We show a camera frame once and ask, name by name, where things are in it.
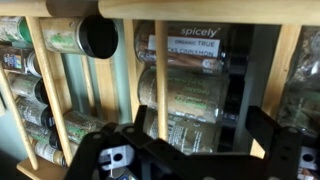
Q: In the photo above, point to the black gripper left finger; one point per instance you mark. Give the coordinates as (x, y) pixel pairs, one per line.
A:
(140, 116)

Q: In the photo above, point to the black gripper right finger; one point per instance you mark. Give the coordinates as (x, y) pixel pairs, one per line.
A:
(263, 126)

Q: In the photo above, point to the cinnamon sticks spice jar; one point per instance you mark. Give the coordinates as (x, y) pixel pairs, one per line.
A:
(193, 46)

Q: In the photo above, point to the white label spice jar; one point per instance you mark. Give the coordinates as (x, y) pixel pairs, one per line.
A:
(48, 152)

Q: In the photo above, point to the large wooden spice rack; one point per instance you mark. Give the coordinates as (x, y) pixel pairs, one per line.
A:
(206, 10)

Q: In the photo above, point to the clear dried herb bag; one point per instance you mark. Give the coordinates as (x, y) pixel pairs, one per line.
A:
(300, 93)

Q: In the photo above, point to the colourful label silver lid jar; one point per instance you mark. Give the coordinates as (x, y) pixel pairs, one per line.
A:
(16, 60)

